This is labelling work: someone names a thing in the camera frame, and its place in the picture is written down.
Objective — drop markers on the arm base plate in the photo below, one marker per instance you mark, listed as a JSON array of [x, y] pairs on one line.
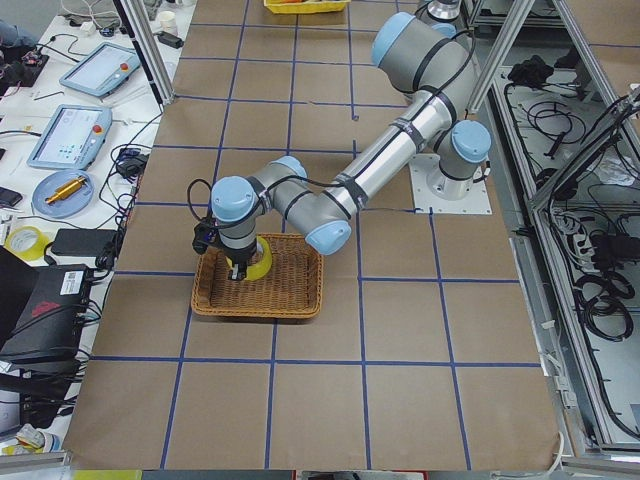
[[435, 193]]

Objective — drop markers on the black computer box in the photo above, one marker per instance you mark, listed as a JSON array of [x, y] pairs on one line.
[[41, 310]]

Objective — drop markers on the yellow plastic basket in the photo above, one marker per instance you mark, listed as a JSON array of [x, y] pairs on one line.
[[305, 7]]

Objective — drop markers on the upper teach pendant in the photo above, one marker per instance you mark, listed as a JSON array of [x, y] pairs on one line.
[[102, 71]]

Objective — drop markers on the aluminium frame strut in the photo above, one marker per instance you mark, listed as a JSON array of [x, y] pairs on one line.
[[512, 25]]

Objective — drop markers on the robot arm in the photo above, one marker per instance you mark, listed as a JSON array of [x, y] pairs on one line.
[[444, 16], [418, 60]]

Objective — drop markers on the lower teach pendant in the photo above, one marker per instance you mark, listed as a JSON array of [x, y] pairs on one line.
[[72, 139]]

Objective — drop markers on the white plate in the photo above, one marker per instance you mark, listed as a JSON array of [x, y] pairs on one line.
[[65, 208]]

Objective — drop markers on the white cup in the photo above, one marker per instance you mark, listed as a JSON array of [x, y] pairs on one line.
[[168, 23]]

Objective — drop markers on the aluminium frame post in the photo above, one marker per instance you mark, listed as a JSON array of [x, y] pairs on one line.
[[135, 19]]

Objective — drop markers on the black power adapter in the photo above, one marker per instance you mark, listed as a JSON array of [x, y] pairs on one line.
[[82, 242]]

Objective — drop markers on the brown wicker basket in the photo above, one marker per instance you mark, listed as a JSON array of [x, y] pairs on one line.
[[292, 288]]

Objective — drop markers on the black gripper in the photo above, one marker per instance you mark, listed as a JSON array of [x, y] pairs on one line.
[[241, 261]]

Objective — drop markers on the teach pendant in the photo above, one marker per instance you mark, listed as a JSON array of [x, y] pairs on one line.
[[102, 71], [72, 139]]

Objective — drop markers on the spare yellow tape roll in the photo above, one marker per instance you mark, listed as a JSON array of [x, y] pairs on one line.
[[27, 243]]

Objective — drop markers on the brass metal cylinder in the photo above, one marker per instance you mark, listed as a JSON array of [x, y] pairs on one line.
[[66, 190]]

